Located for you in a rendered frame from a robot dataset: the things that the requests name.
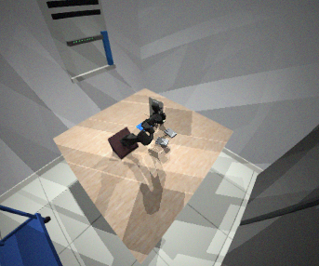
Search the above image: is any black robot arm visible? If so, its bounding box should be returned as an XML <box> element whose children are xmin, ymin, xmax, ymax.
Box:
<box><xmin>120</xmin><ymin>112</ymin><xmax>166</xmax><ymax>148</ymax></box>

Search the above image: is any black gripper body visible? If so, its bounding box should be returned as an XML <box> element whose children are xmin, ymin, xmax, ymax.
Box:
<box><xmin>150</xmin><ymin>103</ymin><xmax>164</xmax><ymax>125</ymax></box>

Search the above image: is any blue flat square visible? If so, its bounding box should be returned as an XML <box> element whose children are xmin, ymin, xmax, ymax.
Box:
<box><xmin>136</xmin><ymin>123</ymin><xmax>143</xmax><ymax>130</ymax></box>

